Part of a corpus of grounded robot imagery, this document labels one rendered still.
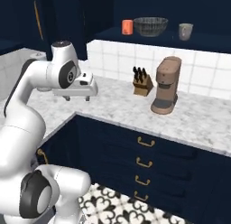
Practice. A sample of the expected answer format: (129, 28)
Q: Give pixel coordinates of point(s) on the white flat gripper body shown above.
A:
(75, 90)

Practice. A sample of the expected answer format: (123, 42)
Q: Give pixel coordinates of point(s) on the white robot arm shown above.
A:
(21, 134)

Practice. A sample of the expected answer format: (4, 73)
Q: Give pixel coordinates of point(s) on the navy base cabinet door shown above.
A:
(61, 143)

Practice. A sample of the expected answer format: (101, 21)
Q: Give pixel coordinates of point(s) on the wooden knife block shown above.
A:
(142, 85)

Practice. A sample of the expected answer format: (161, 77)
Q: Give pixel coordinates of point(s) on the orange cup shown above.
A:
(127, 27)

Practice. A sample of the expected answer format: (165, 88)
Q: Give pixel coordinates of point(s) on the brown coffee machine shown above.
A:
(168, 83)

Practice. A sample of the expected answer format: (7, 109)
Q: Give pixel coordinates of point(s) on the grey glass bowl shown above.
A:
(150, 26)

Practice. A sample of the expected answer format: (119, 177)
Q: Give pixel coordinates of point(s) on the navy drawer front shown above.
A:
(171, 144)
(165, 202)
(168, 185)
(171, 167)

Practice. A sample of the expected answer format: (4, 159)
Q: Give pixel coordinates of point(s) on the grey mug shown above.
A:
(185, 32)

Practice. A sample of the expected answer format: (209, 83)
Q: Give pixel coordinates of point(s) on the navy wall cabinet door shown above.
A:
(64, 20)
(18, 16)

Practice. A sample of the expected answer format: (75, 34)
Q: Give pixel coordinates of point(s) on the navy open wall cabinet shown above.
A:
(180, 11)

